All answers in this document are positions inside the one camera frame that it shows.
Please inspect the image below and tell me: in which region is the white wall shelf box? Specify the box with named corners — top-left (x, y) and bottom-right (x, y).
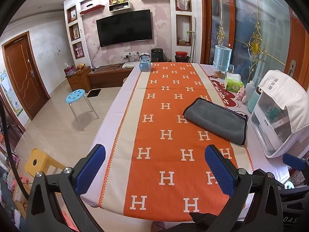
top-left (108, 1), bottom-right (132, 13)

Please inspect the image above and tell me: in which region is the teal ceramic pot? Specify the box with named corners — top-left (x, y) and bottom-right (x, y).
top-left (247, 90), bottom-right (260, 114)

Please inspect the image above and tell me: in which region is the white countertop appliance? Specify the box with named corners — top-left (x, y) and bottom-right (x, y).
top-left (251, 92), bottom-right (305, 158)

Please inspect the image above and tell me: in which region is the white cloth appliance cover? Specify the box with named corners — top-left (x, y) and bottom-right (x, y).
top-left (258, 70), bottom-right (308, 133)

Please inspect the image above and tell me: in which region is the black cable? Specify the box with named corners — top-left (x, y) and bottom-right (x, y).
top-left (0, 96), bottom-right (30, 200)

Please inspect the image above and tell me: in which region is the orange H pattern table runner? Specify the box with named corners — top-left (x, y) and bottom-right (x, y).
top-left (97, 62), bottom-right (255, 223)

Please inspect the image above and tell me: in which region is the red and black basket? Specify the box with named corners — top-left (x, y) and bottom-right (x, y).
top-left (175, 51), bottom-right (190, 63)

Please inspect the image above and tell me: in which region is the red wall shelf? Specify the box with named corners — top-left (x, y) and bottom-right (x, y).
top-left (80, 4), bottom-right (105, 15)

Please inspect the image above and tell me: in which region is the yellow plastic stool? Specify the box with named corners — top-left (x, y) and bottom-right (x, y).
top-left (25, 148), bottom-right (65, 177)

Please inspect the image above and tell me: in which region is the pink plush toy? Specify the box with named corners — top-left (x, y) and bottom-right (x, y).
top-left (236, 86), bottom-right (246, 104)

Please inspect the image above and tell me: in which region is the wall mounted black television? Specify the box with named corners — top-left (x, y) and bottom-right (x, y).
top-left (96, 9), bottom-right (152, 47)

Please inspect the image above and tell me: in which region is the blue cylindrical table lamp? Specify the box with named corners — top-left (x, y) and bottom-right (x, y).
top-left (213, 45), bottom-right (232, 78)

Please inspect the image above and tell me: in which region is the white plastic bottle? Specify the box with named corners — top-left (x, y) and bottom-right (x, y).
top-left (243, 80), bottom-right (256, 103)

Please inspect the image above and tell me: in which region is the brown wooden door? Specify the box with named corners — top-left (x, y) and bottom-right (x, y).
top-left (2, 32), bottom-right (50, 120)

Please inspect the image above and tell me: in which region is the black air fryer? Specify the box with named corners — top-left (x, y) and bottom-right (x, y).
top-left (151, 48), bottom-right (164, 62)

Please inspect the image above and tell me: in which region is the wooden TV cabinet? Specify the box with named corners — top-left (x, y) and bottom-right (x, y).
top-left (66, 64), bottom-right (133, 93)

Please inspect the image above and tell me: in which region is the blue round plastic stool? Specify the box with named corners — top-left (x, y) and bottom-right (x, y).
top-left (65, 88), bottom-right (100, 123)

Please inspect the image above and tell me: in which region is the purple and grey towel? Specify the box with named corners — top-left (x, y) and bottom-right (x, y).
top-left (183, 97), bottom-right (248, 145)

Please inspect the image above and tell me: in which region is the green tissue pack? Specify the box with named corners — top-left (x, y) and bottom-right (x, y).
top-left (224, 72), bottom-right (244, 93)

